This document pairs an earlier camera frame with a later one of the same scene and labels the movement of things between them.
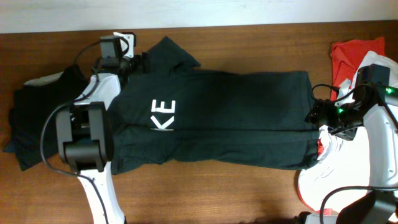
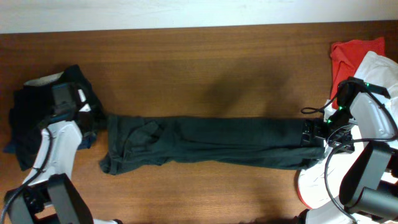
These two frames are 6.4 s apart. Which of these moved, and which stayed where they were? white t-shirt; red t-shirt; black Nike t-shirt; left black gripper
Moved: left black gripper; black Nike t-shirt
Stayed: white t-shirt; red t-shirt
